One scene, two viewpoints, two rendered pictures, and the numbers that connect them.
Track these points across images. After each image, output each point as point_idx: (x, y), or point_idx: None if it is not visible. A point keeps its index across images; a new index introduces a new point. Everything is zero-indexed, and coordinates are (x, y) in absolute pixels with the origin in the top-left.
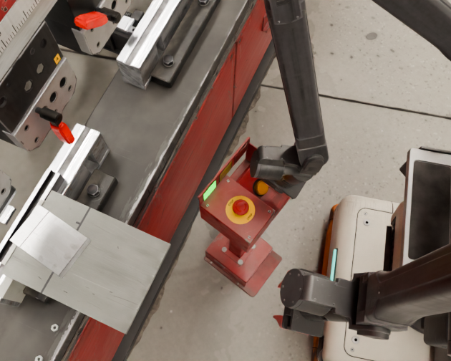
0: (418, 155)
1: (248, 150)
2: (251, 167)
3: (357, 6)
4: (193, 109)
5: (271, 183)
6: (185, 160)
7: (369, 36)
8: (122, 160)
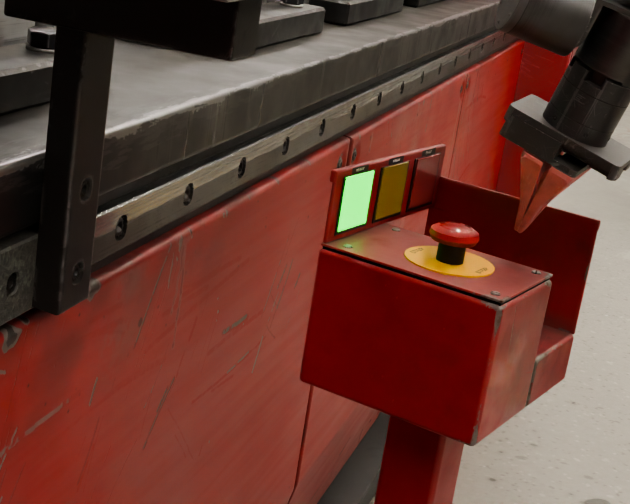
0: None
1: (434, 216)
2: (504, 14)
3: (544, 459)
4: (285, 107)
5: (546, 127)
6: (233, 304)
7: (590, 503)
8: (114, 78)
